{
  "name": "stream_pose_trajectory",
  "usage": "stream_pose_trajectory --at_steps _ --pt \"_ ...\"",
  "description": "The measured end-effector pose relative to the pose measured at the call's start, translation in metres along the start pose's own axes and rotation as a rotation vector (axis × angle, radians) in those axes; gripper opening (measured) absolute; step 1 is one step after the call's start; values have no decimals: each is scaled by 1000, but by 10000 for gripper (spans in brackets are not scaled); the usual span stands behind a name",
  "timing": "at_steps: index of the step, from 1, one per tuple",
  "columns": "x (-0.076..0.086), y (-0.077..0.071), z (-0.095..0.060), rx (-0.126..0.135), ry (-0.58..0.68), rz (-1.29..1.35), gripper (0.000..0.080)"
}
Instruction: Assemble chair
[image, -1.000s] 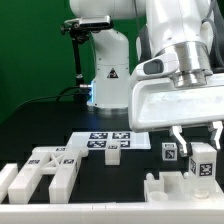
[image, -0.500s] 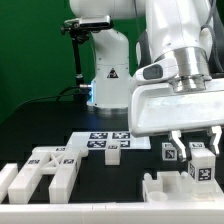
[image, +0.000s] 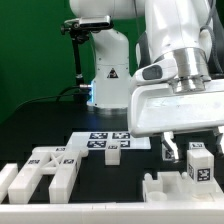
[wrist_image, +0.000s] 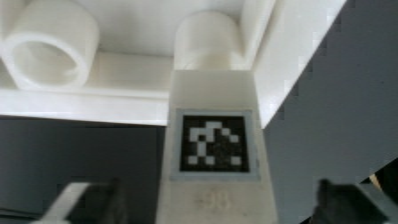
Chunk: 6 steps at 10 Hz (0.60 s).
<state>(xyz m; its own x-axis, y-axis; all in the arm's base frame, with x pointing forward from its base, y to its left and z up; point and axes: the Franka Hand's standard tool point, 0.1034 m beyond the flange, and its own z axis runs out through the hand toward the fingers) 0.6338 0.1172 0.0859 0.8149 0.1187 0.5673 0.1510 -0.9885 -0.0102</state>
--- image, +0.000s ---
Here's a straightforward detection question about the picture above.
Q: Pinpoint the left white tag cube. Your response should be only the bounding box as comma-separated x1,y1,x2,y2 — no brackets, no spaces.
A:
162,144,174,161

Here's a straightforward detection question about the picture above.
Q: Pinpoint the right white tag cube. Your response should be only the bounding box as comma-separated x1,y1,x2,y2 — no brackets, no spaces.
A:
189,142,206,150

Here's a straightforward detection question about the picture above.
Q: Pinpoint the white tag cube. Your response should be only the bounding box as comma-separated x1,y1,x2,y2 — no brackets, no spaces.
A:
162,144,174,161
189,142,206,150

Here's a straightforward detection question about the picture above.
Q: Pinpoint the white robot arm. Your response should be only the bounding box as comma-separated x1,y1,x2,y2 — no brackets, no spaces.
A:
70,0,224,158

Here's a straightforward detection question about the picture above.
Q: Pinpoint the white U-shaped fence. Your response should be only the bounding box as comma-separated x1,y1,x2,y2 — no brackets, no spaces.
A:
0,164,224,224

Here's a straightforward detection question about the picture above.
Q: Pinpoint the white chair seat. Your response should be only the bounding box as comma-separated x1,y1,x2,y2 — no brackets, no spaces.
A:
142,171,217,202

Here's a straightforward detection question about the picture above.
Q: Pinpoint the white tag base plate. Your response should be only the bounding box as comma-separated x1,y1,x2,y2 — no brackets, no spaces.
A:
67,131,151,150

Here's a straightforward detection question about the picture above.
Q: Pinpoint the black cable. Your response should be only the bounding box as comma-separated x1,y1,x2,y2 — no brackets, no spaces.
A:
13,85,91,113

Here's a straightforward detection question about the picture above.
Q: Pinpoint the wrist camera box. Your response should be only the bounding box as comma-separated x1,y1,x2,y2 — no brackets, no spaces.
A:
131,58,178,87

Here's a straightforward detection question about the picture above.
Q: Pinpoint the rear camera on stand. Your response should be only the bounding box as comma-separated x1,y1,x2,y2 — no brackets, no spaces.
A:
60,15,113,85

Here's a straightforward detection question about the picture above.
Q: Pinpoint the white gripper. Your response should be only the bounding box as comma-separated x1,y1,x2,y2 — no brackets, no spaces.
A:
128,80,224,162

